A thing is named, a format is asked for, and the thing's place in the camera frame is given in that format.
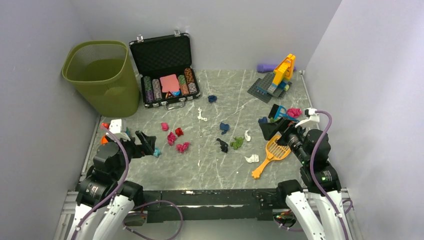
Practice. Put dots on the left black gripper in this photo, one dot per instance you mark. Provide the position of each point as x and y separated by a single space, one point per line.
147 142

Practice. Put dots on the light blue paper scrap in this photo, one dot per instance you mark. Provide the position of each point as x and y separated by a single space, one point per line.
157 152

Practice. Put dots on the orange slotted plastic scoop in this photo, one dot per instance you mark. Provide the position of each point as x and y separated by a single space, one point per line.
274 152

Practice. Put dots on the black poker chip case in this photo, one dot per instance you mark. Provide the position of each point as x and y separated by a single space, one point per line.
163 56

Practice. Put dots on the yellow brick toy tower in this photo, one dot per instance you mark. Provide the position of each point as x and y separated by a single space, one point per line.
282 74

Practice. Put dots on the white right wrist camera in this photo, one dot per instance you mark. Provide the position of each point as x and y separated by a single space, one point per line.
312 118

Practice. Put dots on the black base bar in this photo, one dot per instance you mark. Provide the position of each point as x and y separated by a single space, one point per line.
213 204

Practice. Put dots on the green paper scrap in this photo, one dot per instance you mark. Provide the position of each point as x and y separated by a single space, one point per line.
237 142

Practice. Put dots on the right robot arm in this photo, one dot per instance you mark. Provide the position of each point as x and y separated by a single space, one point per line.
320 209

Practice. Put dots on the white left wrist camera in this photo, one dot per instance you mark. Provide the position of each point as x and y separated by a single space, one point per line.
119 129

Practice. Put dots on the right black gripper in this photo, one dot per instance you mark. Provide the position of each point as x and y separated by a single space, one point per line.
269 129

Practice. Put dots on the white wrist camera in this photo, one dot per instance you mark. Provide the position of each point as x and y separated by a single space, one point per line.
119 129
312 118

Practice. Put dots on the orange ring toy with bricks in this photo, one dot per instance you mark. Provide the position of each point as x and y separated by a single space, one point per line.
105 139

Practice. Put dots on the magenta paper scrap lower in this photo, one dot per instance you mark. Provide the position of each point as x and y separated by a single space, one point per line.
182 147

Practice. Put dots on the blue hand brush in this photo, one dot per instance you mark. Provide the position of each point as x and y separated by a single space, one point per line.
278 111

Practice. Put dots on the pink paper scrap right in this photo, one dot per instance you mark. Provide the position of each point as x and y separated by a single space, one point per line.
294 112

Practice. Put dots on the dark blue paper scrap far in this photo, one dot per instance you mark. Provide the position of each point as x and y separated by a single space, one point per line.
212 98

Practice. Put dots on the pink paper scrap small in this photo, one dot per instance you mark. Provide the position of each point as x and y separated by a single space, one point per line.
164 126

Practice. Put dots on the blue paper scrap centre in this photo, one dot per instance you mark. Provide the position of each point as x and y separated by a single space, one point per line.
224 128

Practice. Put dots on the red paper scrap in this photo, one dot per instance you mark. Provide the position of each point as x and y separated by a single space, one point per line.
179 132

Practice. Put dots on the grey brick baseplate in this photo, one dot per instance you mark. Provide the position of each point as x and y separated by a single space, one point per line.
260 88

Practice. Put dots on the magenta paper scrap upper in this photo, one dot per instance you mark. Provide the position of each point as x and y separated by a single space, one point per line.
171 138

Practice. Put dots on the white paper scrap near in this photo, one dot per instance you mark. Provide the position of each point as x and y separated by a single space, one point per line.
254 158

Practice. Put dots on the dark blue scrap right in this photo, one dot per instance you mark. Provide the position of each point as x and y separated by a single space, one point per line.
263 120

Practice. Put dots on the pink card deck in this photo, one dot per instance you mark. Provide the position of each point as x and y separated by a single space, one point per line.
169 83

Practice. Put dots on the purple cylinder toy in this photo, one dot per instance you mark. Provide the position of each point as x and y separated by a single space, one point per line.
265 68

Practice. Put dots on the black paper scrap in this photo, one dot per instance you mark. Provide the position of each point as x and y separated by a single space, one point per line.
223 145

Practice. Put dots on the white paper scrap small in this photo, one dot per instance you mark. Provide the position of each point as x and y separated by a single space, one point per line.
247 137

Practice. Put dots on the magenta paper scrap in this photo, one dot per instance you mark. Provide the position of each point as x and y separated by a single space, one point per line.
171 138
182 147

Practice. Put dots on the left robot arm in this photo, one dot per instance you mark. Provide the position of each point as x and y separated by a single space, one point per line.
105 196

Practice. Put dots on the white paper scrap far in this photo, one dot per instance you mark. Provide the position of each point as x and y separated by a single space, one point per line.
200 117

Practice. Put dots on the olive green mesh wastebasket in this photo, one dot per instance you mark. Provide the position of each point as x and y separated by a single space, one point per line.
102 72

